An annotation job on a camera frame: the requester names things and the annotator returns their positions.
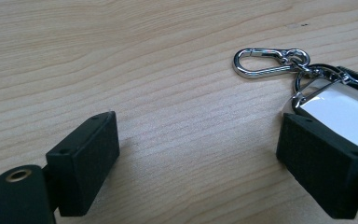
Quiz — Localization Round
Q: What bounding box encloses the silver carabiner keychain clip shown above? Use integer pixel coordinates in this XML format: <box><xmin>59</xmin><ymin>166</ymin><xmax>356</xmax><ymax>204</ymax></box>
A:
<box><xmin>231</xmin><ymin>48</ymin><xmax>311</xmax><ymax>80</ymax></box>

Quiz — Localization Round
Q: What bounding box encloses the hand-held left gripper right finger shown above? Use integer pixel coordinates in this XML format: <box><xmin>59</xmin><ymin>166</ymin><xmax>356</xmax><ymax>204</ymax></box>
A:
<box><xmin>275</xmin><ymin>112</ymin><xmax>358</xmax><ymax>219</ymax></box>

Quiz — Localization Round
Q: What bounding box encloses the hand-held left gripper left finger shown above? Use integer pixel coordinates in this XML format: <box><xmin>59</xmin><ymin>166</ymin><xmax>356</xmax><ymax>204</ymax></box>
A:
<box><xmin>45</xmin><ymin>110</ymin><xmax>121</xmax><ymax>217</ymax></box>

